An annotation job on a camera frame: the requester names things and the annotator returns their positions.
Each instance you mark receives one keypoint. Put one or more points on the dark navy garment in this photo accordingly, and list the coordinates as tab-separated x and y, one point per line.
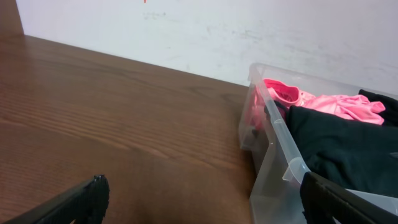
353	154

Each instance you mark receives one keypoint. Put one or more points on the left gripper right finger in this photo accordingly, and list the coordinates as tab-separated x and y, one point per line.
327	203

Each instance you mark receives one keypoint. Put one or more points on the clear plastic storage container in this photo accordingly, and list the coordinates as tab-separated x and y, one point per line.
280	168

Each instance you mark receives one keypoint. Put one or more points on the pink garment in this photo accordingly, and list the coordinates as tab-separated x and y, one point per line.
357	107

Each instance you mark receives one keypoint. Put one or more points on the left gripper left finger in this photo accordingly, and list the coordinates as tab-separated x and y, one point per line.
84	203

